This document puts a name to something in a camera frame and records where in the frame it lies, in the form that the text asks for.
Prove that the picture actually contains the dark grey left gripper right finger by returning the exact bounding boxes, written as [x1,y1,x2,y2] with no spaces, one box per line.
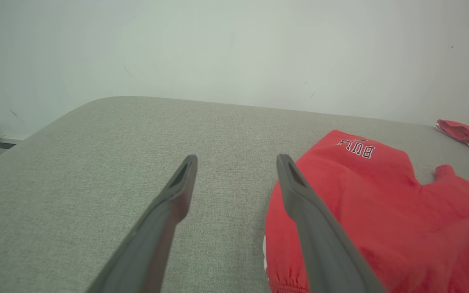
[276,153,386,293]

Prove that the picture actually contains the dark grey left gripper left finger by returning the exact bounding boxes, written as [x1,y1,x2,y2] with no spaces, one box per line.
[85,154,199,293]

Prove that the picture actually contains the red shorts white trim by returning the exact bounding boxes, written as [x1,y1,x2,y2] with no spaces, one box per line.
[264,129,469,293]

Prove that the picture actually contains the red jersey shirt white sleeves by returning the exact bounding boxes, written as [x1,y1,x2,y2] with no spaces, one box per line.
[435,119,469,164]

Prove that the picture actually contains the grey fabric sofa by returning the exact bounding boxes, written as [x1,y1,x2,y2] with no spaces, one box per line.
[0,96,469,293]

